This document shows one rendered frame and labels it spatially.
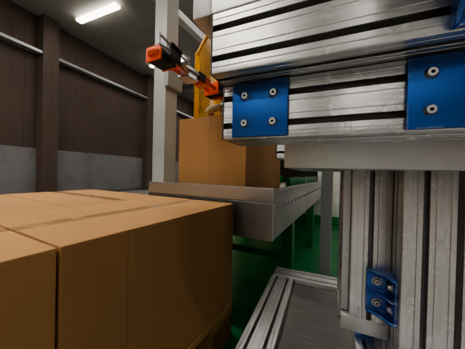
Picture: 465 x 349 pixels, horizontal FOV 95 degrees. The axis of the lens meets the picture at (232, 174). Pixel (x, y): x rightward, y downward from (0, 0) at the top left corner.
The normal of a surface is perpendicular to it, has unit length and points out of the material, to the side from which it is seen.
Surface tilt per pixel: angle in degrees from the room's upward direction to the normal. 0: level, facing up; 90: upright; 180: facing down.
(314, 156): 90
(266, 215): 90
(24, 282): 90
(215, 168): 90
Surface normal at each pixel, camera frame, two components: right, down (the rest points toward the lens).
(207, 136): -0.46, 0.00
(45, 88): 0.92, 0.03
